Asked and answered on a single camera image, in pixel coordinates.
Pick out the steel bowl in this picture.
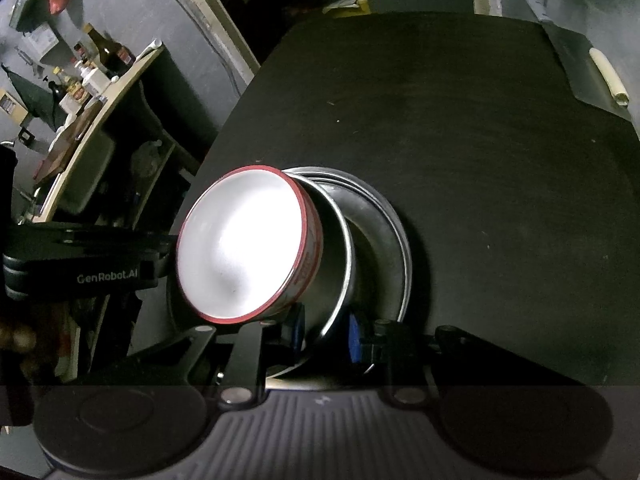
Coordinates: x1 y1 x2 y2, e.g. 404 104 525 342
267 170 357 378

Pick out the white red-rimmed bowl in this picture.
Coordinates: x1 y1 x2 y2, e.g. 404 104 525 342
176 165 323 325

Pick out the large steel plate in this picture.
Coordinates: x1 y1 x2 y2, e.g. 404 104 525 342
286 166 413 322

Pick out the wooden side shelf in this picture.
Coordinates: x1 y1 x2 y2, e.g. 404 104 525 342
30 39 164 223

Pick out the white container on shelf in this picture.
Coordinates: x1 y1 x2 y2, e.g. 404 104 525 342
80 67 111 96

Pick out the dark glass bottle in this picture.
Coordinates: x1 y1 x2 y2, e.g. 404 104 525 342
82 24 134 77

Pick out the cleaver with pale handle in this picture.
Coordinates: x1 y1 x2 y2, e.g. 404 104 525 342
525 0 631 122

